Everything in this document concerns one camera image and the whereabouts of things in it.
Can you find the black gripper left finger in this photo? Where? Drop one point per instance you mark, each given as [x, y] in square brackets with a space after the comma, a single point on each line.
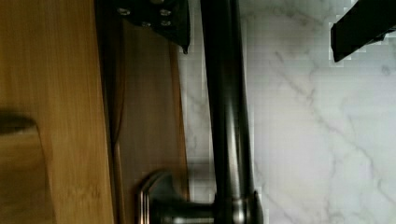
[168, 18]

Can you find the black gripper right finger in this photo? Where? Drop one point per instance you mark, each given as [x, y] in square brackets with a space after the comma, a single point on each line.
[368, 21]

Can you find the wooden drawer cabinet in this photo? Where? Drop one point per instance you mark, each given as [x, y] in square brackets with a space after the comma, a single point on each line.
[90, 106]

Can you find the black drawer handle bar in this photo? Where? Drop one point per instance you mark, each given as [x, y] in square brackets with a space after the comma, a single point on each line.
[236, 200]

